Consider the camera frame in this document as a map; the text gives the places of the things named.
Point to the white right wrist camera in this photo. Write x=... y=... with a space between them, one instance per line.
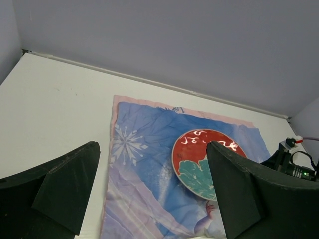
x=290 y=143

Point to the blue Elsa cloth placemat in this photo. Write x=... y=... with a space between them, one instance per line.
x=145 y=199

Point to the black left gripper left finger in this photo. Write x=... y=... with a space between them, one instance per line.
x=50 y=199

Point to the red teal floral plate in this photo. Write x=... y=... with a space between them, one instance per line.
x=190 y=163

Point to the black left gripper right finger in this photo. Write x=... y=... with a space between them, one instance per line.
x=257 y=202

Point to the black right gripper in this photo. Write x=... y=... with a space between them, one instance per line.
x=283 y=161

